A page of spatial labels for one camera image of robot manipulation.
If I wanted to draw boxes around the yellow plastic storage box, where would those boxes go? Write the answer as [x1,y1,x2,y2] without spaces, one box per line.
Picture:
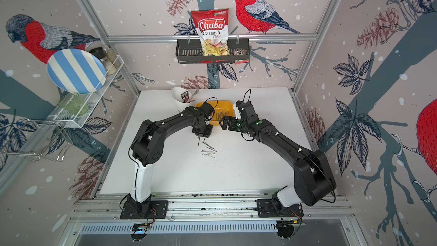
[207,100,235,126]

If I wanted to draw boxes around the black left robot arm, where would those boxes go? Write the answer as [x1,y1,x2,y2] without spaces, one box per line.
[127,102,215,213]

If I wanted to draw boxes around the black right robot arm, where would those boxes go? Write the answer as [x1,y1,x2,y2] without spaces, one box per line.
[219,101,336,213]

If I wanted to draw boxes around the white utensil holder cup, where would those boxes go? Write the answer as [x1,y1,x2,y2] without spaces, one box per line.
[171,87,198,112]

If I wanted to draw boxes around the red cassava chips bag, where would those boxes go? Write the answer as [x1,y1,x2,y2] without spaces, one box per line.
[191,9,230,56]

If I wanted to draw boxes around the light spice jar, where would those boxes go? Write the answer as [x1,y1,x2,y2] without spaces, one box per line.
[104,48,121,75]

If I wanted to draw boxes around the dark lid spice jar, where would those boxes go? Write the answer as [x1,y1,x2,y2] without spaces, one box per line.
[89,47,108,70]

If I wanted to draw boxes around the green glass cup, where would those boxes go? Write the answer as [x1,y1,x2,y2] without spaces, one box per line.
[58,93,89,117]

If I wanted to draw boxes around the blue white striped plate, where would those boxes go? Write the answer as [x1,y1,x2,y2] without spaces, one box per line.
[47,49,107,94]

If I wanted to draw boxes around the black wire wall basket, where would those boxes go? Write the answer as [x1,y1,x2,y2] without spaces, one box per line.
[175,39,250,64]

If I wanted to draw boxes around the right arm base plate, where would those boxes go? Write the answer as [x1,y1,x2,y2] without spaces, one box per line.
[253,193,304,218]

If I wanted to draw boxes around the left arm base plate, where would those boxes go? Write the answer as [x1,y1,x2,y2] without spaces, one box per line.
[119,194,169,220]

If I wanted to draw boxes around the clear wire wall shelf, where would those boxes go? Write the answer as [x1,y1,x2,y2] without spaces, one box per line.
[36,49,125,128]

